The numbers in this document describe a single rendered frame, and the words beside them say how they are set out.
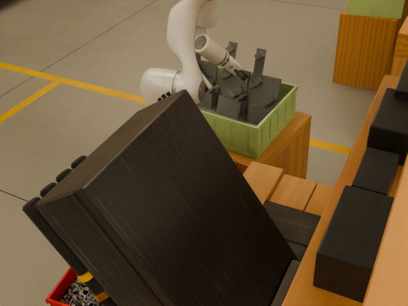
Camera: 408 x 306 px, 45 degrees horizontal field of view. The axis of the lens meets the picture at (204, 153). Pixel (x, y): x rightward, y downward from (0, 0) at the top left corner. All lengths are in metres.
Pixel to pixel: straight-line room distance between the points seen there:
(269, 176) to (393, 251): 1.66
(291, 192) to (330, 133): 1.92
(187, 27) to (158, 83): 0.21
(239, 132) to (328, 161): 1.44
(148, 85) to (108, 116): 2.42
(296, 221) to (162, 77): 0.69
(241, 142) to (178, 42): 0.67
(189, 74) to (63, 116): 2.68
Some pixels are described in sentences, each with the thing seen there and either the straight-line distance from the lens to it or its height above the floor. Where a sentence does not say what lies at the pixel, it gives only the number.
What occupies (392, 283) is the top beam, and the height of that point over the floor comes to 1.94.
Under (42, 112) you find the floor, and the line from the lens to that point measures 4.39.
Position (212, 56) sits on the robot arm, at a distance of 2.10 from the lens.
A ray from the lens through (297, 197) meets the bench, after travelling 1.89.
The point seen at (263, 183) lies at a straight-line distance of 1.91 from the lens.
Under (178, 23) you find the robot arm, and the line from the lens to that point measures 1.71.
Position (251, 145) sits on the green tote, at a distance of 2.17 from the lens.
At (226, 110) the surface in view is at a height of 0.87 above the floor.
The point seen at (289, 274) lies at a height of 1.24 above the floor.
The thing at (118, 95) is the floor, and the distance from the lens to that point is 4.41.
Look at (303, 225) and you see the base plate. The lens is 1.75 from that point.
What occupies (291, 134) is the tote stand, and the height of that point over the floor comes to 0.79.
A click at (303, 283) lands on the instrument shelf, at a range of 0.77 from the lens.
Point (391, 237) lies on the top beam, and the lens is 0.29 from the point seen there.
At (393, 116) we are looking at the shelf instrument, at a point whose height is 1.62.
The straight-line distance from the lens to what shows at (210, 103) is 2.44.
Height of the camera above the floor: 2.14
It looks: 37 degrees down
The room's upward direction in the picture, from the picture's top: 4 degrees counter-clockwise
